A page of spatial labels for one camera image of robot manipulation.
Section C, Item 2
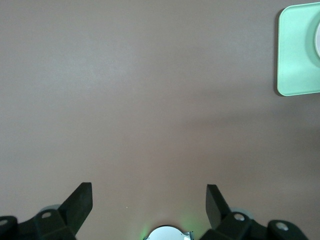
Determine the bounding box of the brown table cover mat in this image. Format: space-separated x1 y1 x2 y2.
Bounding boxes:
0 0 320 240

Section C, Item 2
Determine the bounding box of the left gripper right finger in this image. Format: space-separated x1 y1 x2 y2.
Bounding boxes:
201 184 308 240

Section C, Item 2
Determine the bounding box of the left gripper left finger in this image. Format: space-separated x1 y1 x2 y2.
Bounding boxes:
0 182 94 240

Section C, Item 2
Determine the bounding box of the white round plate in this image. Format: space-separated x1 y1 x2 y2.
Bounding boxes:
313 21 320 60

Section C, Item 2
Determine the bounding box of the light green rectangular tray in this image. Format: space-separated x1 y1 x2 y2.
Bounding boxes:
276 1 320 97

